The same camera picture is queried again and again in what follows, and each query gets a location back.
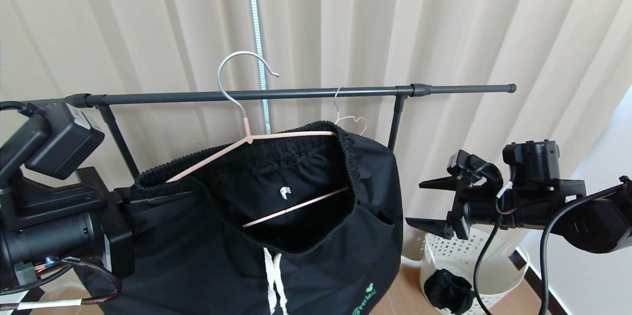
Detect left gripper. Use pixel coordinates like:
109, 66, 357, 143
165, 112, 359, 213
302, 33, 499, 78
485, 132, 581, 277
0, 167, 135, 290

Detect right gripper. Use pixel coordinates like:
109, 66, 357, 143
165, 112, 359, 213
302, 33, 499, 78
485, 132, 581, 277
405, 175, 523, 241

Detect black shorts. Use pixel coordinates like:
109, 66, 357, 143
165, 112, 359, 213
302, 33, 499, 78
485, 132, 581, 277
74, 120, 404, 315

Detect pink clothes hanger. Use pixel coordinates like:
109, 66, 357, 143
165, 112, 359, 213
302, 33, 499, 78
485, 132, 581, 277
165, 51, 352, 229
333, 87, 368, 137

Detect white laundry basket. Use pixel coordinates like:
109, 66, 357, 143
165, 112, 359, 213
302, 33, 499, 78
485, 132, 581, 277
420, 231, 530, 315

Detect black clothes rack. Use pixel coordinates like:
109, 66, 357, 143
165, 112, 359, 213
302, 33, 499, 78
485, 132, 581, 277
44, 83, 517, 180

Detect black garment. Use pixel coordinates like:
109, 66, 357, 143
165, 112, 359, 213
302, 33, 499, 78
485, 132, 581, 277
424, 269, 475, 315

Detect beige curtain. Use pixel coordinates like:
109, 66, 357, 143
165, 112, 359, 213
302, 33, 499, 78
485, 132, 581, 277
0, 0, 632, 276

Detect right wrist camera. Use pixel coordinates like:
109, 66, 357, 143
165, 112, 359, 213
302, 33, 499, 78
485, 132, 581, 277
447, 150, 504, 192

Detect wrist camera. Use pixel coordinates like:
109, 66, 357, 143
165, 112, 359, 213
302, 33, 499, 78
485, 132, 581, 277
0, 103, 106, 187
447, 150, 504, 192

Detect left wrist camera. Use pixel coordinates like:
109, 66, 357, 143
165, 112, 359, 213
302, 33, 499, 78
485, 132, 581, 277
0, 103, 106, 187

